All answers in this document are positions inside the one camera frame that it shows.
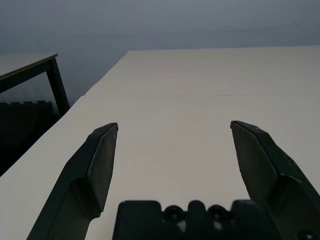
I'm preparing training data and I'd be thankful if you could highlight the black puzzle foam mat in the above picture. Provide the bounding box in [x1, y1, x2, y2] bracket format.
[0, 100, 62, 176]

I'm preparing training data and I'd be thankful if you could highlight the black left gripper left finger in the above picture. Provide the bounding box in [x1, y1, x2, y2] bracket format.
[26, 122, 119, 240]

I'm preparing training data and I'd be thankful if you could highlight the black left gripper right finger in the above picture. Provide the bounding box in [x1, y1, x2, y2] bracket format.
[229, 120, 320, 240]

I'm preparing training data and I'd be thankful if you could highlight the beige side table black frame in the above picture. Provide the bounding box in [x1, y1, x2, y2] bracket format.
[0, 52, 71, 118]

